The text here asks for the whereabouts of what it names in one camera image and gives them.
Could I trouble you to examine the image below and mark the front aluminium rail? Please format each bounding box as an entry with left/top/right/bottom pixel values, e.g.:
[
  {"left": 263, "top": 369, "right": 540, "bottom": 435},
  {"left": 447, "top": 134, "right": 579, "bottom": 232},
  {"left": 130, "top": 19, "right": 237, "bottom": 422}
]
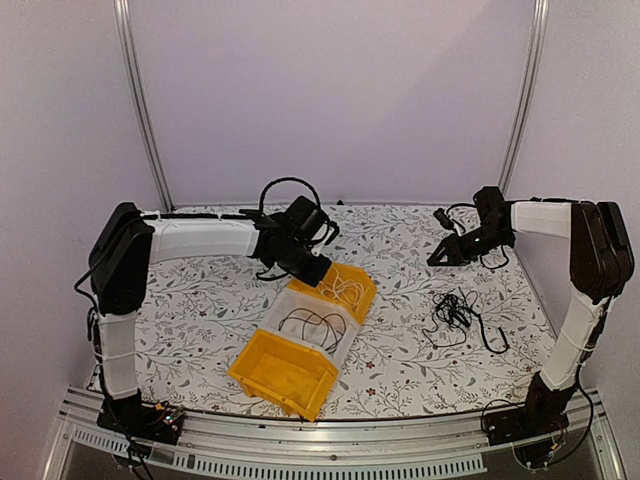
[{"left": 43, "top": 387, "right": 627, "bottom": 479}]

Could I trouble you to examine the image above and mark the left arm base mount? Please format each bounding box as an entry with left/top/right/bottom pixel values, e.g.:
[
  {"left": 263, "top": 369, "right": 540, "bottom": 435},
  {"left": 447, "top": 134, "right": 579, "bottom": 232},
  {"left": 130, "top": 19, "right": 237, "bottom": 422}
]
[{"left": 97, "top": 398, "right": 184, "bottom": 445}]

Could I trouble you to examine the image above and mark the floral patterned table mat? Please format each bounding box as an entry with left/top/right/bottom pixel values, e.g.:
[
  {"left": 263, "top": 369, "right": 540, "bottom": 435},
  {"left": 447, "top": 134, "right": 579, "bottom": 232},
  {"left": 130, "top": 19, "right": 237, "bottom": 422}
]
[{"left": 134, "top": 206, "right": 555, "bottom": 420}]

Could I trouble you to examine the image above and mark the far yellow plastic bin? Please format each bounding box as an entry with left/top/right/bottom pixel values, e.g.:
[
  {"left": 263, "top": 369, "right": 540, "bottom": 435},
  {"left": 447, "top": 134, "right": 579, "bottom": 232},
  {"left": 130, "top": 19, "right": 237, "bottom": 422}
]
[{"left": 287, "top": 263, "right": 377, "bottom": 325}]

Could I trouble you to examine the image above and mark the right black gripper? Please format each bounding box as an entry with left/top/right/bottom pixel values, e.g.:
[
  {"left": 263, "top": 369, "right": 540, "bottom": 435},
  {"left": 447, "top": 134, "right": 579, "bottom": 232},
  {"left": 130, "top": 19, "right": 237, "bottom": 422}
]
[{"left": 428, "top": 224, "right": 513, "bottom": 267}]

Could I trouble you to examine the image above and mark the near yellow plastic bin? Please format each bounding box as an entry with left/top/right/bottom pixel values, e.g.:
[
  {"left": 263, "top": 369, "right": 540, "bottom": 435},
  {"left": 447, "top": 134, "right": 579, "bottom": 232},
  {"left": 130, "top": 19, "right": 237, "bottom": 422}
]
[{"left": 228, "top": 329, "right": 338, "bottom": 422}]

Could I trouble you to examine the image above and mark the left aluminium frame post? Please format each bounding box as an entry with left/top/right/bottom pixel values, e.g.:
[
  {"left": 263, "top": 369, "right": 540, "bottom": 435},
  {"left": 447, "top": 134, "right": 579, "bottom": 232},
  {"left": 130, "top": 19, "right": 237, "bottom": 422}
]
[{"left": 113, "top": 0, "right": 175, "bottom": 211}]

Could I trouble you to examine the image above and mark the thick black cable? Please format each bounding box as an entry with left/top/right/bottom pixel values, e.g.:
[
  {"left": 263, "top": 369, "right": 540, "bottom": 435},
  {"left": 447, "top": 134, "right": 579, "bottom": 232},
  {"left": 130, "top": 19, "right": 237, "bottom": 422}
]
[{"left": 477, "top": 314, "right": 510, "bottom": 355}]

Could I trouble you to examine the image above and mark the right aluminium frame post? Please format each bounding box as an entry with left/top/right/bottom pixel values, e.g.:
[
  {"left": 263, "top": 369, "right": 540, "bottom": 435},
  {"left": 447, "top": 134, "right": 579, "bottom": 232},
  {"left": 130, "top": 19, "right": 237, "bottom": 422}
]
[{"left": 498, "top": 0, "right": 550, "bottom": 193}]

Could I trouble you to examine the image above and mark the white translucent plastic bin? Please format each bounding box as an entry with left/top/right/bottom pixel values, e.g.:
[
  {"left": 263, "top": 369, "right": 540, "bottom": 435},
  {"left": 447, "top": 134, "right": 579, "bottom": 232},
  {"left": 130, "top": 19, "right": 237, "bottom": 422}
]
[{"left": 259, "top": 288, "right": 360, "bottom": 370}]

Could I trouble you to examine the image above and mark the thin black cable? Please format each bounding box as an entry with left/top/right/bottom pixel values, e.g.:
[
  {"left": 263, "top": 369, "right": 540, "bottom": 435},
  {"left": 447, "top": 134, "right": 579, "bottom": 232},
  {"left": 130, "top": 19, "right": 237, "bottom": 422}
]
[{"left": 276, "top": 309, "right": 346, "bottom": 357}]

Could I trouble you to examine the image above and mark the black cable bundle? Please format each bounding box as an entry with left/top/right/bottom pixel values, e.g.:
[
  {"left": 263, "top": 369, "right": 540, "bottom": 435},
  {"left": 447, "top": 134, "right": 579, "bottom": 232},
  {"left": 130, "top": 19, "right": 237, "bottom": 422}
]
[{"left": 422, "top": 291, "right": 481, "bottom": 349}]

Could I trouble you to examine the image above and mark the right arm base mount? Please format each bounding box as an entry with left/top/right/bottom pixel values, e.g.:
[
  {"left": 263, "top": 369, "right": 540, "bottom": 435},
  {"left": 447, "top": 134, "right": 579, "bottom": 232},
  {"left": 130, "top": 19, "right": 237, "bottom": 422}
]
[{"left": 480, "top": 399, "right": 569, "bottom": 470}]

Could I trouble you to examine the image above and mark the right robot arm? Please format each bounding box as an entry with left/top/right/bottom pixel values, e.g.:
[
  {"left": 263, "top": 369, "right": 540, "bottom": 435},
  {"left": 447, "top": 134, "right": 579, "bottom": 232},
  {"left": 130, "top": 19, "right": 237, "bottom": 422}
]
[{"left": 427, "top": 186, "right": 635, "bottom": 444}]

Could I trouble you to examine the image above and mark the yellow plastic bin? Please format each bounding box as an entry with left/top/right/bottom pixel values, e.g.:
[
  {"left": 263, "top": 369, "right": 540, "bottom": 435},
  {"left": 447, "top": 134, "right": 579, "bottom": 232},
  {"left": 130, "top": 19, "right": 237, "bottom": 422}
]
[
  {"left": 287, "top": 263, "right": 377, "bottom": 325},
  {"left": 228, "top": 329, "right": 338, "bottom": 422}
]

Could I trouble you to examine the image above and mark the aluminium frame post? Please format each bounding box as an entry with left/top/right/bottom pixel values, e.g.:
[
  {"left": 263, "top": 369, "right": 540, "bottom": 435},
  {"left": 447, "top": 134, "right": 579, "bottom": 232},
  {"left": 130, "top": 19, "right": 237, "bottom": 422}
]
[
  {"left": 498, "top": 0, "right": 550, "bottom": 193},
  {"left": 113, "top": 0, "right": 175, "bottom": 211}
]

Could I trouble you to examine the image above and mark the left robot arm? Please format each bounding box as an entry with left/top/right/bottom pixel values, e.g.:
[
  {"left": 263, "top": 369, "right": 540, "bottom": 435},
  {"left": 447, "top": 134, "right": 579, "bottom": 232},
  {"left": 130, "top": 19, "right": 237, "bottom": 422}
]
[{"left": 73, "top": 194, "right": 340, "bottom": 435}]

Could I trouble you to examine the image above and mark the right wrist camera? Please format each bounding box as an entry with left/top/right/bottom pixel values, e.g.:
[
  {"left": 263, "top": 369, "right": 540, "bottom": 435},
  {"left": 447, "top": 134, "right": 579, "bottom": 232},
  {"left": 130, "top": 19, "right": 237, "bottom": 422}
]
[{"left": 433, "top": 208, "right": 466, "bottom": 235}]

